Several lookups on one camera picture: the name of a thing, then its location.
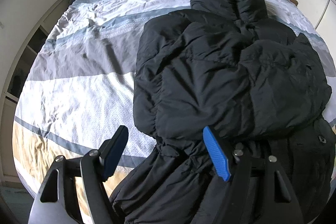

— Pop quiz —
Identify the black long puffer coat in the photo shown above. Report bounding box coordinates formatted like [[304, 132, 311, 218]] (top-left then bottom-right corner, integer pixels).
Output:
[[110, 0, 335, 223]]

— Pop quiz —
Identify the striped bed duvet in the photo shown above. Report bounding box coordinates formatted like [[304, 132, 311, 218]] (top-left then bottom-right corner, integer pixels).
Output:
[[13, 0, 335, 223]]

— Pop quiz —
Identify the low white shelf unit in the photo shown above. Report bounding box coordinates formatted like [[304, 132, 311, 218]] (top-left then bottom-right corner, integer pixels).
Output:
[[1, 0, 68, 189]]

